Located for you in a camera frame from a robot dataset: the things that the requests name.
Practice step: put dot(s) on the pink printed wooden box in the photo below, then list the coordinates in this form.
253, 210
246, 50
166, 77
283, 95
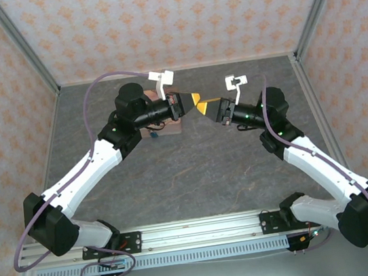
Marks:
174, 127

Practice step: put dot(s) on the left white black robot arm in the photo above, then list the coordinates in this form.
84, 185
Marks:
82, 173

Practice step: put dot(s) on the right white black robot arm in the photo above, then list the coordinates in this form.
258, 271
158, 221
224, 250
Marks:
325, 167

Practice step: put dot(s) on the aluminium frame rail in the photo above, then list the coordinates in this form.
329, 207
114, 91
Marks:
51, 136
313, 106
177, 68

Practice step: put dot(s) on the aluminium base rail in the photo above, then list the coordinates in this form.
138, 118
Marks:
200, 231

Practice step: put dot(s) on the small electronics board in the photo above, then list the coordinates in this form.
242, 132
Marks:
309, 235
113, 266

